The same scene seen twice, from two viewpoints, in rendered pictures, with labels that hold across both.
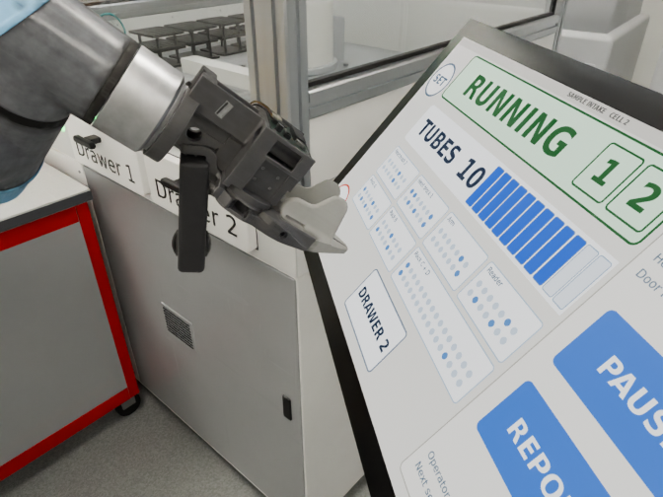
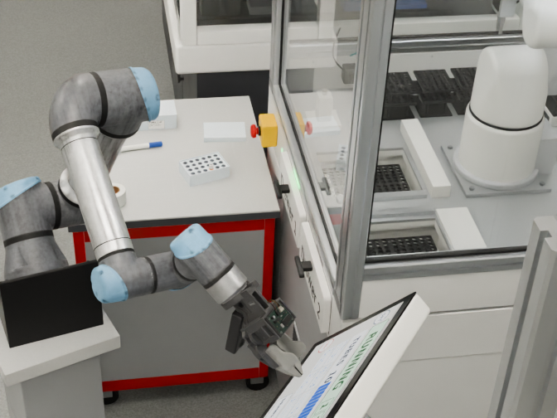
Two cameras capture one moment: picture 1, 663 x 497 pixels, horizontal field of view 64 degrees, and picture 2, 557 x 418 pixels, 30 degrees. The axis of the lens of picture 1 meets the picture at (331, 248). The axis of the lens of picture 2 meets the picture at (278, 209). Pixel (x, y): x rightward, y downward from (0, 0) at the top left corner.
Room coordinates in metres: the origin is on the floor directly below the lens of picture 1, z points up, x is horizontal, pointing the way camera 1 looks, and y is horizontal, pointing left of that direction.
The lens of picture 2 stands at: (-0.72, -0.85, 2.50)
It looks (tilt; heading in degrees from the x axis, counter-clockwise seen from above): 37 degrees down; 38
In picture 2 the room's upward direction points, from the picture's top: 3 degrees clockwise
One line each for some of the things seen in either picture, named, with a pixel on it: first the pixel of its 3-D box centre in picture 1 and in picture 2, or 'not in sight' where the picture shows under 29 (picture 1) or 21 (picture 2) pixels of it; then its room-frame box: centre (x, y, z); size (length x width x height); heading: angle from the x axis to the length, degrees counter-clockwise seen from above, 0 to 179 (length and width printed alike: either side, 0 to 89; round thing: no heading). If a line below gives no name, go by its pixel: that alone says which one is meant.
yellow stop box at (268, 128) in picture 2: not in sight; (266, 130); (1.26, 0.73, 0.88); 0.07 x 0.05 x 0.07; 48
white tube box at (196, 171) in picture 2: not in sight; (204, 168); (1.09, 0.83, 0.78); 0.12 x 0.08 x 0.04; 156
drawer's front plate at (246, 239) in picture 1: (196, 196); (314, 275); (0.84, 0.24, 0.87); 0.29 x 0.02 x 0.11; 48
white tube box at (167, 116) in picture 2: not in sight; (155, 115); (1.20, 1.13, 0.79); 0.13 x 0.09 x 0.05; 140
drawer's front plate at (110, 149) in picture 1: (106, 151); (292, 198); (1.05, 0.47, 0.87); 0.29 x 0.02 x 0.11; 48
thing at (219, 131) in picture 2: not in sight; (224, 131); (1.29, 0.93, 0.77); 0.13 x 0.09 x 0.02; 134
